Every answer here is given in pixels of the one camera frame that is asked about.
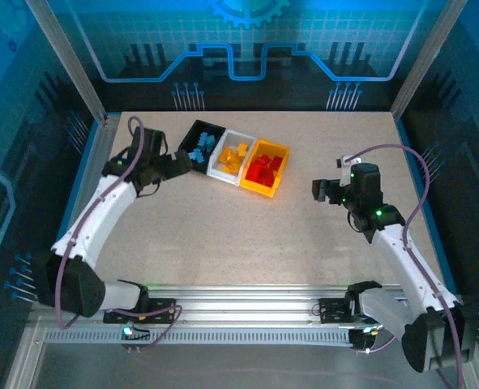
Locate black plastic bin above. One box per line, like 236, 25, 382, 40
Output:
177, 119, 228, 176

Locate white plastic bin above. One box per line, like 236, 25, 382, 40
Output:
206, 128, 259, 187

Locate yellow plastic bin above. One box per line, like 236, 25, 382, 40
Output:
238, 139, 291, 199

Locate grey metal front panel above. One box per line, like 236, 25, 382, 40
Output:
3, 319, 479, 389

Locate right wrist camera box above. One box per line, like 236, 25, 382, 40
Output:
335, 155, 364, 188

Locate blue side rail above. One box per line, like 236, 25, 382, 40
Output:
395, 115, 459, 296

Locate aluminium side rail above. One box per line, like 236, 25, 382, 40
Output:
46, 113, 122, 295

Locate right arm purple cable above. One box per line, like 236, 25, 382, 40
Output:
344, 143, 467, 389

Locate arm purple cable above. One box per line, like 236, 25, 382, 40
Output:
56, 116, 183, 354
344, 143, 467, 389

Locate aluminium frame post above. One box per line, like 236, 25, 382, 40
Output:
24, 0, 109, 126
389, 0, 467, 121

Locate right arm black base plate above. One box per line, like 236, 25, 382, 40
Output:
319, 297, 361, 325

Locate aluminium front rail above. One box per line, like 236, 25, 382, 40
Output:
30, 283, 469, 325

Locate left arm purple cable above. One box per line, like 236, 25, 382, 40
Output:
56, 116, 183, 354

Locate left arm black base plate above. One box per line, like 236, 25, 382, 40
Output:
103, 298, 177, 325

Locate slotted grey cable duct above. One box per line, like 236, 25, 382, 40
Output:
43, 328, 356, 346

